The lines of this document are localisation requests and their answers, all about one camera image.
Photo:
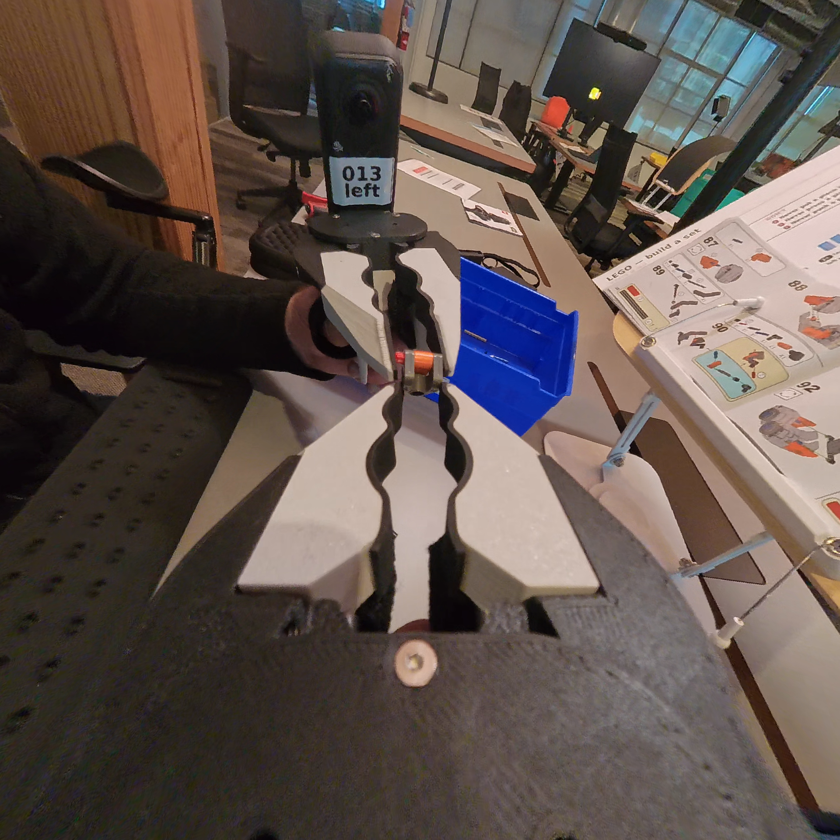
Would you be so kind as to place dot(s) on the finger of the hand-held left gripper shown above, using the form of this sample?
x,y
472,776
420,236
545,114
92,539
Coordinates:
x,y
351,302
443,302

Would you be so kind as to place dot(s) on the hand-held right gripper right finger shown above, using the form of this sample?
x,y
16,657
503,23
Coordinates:
x,y
518,525

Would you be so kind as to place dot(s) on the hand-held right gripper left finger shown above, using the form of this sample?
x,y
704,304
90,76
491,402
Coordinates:
x,y
315,525

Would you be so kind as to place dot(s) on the orange connector piece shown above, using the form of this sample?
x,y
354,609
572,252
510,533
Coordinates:
x,y
423,361

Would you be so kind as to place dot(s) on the dark grey connector piece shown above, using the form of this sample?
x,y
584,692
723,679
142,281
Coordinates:
x,y
415,384

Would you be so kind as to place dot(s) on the person's left forearm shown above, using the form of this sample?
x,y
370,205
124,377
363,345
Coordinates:
x,y
164,308

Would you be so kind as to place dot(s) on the person's left hand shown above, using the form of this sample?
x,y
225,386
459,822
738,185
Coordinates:
x,y
298,328

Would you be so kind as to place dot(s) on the black pole stand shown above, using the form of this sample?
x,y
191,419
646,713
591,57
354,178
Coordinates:
x,y
428,93

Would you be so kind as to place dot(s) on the red fire extinguisher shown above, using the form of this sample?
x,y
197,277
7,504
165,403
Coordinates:
x,y
405,26

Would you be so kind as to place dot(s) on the black office chair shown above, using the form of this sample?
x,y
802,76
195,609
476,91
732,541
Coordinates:
x,y
487,85
515,108
269,65
604,197

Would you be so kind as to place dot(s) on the small printed booklet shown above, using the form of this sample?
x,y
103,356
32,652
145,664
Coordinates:
x,y
489,215

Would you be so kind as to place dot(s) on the grey table with wood edge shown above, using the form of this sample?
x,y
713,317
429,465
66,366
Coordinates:
x,y
453,124

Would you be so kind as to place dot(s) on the blue plastic bin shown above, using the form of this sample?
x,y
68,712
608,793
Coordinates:
x,y
512,380

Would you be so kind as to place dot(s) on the dark flat strip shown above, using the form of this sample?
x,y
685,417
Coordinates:
x,y
525,229

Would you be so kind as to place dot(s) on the paper sheet with red mark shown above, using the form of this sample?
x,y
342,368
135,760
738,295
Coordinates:
x,y
439,177

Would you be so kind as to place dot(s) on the white printed papers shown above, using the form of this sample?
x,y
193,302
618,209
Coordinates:
x,y
492,131

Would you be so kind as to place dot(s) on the light wooden backing board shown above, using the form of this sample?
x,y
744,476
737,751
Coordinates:
x,y
628,331

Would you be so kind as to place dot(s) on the orange bag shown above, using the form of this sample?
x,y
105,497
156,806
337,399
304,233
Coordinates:
x,y
558,111

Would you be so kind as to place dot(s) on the white booklet holder board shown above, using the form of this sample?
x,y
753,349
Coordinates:
x,y
722,453

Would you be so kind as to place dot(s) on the black perforated board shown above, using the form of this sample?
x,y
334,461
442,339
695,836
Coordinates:
x,y
98,492

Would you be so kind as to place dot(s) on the large black monitor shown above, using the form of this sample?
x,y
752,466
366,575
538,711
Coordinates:
x,y
597,65

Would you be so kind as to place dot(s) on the black chair armrest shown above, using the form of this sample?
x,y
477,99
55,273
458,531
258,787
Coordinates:
x,y
111,174

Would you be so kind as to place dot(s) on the wooden pillar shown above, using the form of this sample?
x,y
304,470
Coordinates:
x,y
98,79

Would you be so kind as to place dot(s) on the black shell chair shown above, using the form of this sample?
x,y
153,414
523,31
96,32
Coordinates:
x,y
702,154

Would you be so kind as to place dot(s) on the white instruction sheet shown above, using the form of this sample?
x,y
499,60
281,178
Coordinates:
x,y
787,197

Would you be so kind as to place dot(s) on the black metal post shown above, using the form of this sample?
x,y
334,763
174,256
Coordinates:
x,y
754,131

